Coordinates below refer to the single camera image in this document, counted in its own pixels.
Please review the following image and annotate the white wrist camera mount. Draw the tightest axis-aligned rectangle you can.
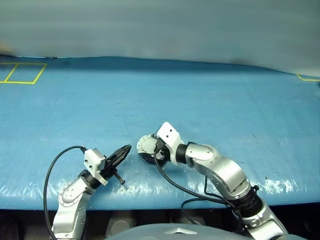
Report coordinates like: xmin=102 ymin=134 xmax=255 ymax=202
xmin=83 ymin=148 xmax=109 ymax=187
xmin=156 ymin=121 xmax=186 ymax=165

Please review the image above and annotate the blue plastic table cover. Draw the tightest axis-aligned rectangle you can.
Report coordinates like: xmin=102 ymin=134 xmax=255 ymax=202
xmin=0 ymin=56 xmax=320 ymax=211

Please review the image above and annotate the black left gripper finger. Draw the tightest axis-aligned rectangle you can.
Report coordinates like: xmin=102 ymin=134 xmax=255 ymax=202
xmin=110 ymin=145 xmax=133 ymax=170
xmin=107 ymin=144 xmax=131 ymax=164

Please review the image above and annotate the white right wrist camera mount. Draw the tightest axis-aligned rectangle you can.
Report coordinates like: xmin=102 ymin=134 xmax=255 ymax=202
xmin=156 ymin=121 xmax=186 ymax=165

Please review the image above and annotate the silver motor cover circuit board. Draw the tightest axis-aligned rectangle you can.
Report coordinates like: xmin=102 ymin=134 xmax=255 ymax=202
xmin=136 ymin=133 xmax=159 ymax=156

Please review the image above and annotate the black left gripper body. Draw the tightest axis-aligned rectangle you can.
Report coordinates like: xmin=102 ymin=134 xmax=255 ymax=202
xmin=100 ymin=155 xmax=126 ymax=186

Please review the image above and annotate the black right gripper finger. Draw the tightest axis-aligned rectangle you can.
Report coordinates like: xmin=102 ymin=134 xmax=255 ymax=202
xmin=140 ymin=153 xmax=161 ymax=166

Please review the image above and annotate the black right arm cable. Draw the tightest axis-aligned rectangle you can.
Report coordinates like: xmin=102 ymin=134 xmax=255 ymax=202
xmin=153 ymin=146 xmax=251 ymax=235

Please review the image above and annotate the grey robot torso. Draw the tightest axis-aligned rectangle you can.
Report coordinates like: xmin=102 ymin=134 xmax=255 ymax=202
xmin=104 ymin=222 xmax=320 ymax=240

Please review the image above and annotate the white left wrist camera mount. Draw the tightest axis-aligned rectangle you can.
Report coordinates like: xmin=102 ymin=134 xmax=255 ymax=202
xmin=83 ymin=148 xmax=109 ymax=187

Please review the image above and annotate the round grey black object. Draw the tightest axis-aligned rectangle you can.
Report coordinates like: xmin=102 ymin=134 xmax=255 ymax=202
xmin=136 ymin=133 xmax=160 ymax=164

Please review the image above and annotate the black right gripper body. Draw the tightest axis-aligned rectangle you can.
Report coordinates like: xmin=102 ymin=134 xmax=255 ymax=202
xmin=153 ymin=138 xmax=174 ymax=171

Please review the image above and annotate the grey rounded cylinder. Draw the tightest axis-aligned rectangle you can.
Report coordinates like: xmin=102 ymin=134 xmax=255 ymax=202
xmin=106 ymin=216 xmax=136 ymax=238

